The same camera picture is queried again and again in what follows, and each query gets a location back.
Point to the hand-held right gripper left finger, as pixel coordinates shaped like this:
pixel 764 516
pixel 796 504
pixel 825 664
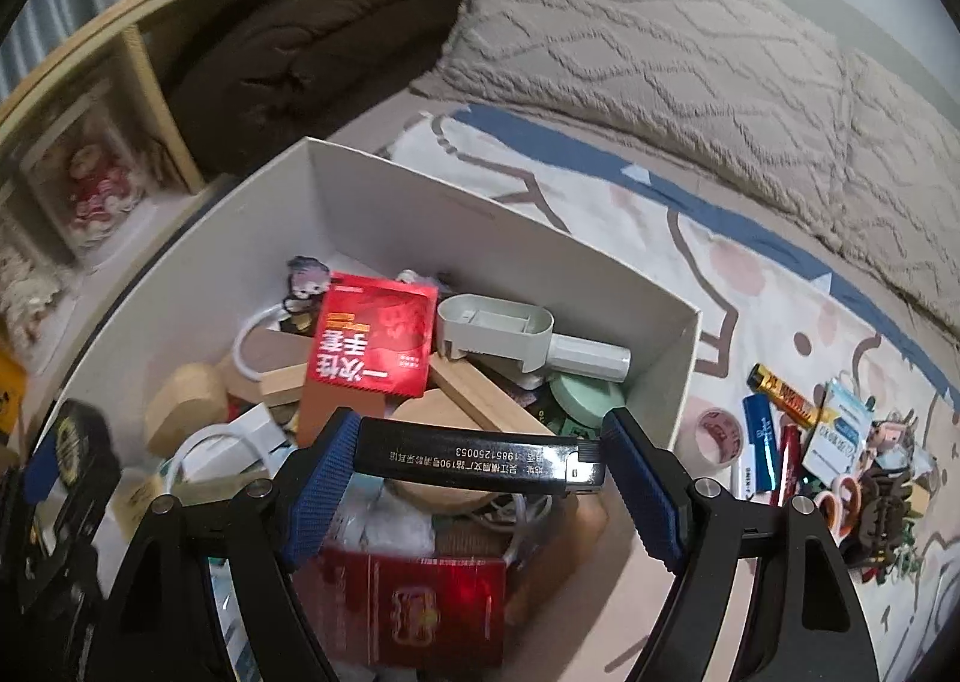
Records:
pixel 315 502

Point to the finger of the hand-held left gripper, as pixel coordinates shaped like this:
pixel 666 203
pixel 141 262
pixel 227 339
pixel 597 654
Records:
pixel 39 472

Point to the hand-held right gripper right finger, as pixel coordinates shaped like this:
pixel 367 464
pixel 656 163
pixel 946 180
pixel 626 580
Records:
pixel 652 494

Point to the black round tin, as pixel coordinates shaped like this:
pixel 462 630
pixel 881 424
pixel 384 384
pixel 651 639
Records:
pixel 86 442

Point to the black lighter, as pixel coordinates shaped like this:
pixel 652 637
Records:
pixel 465 457

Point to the red foil packet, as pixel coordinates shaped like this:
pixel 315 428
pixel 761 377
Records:
pixel 375 333

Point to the cream plastic container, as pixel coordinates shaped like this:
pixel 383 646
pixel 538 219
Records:
pixel 495 333

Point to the white cardboard box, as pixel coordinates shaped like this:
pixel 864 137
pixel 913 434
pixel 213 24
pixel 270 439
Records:
pixel 525 254

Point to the white tissue packet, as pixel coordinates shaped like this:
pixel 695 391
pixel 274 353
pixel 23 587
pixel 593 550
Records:
pixel 390 521

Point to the clear tape roll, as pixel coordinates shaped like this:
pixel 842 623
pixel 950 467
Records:
pixel 720 438

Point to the white lighter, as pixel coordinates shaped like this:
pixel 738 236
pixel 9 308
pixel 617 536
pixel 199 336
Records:
pixel 746 479

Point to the blue lighter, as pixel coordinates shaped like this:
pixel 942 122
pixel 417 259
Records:
pixel 761 438

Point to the red cardboard box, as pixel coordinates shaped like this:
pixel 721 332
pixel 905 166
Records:
pixel 420 607

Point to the brown rectangular block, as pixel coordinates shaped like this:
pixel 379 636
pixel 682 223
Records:
pixel 274 352

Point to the wooden heart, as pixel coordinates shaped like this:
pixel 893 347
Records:
pixel 184 408

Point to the orange-yellow bar packet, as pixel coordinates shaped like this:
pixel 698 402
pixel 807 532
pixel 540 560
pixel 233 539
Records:
pixel 784 393

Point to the long wooden block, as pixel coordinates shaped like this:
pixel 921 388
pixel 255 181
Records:
pixel 487 397

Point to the blue and white packet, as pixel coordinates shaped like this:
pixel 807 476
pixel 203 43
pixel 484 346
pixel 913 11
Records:
pixel 836 430

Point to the pink printed bed sheet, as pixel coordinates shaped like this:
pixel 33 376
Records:
pixel 750 292

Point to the pink small pouch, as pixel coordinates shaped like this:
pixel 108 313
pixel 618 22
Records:
pixel 900 438

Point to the doll in clear box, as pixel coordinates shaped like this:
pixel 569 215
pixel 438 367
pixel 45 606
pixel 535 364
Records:
pixel 94 187

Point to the wooden shelf unit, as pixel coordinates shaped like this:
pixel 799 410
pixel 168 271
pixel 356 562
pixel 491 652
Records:
pixel 154 112

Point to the beige textured pillow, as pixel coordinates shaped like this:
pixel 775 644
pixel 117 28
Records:
pixel 637 44
pixel 907 202

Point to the brown quilted blanket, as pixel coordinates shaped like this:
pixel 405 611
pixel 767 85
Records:
pixel 300 51

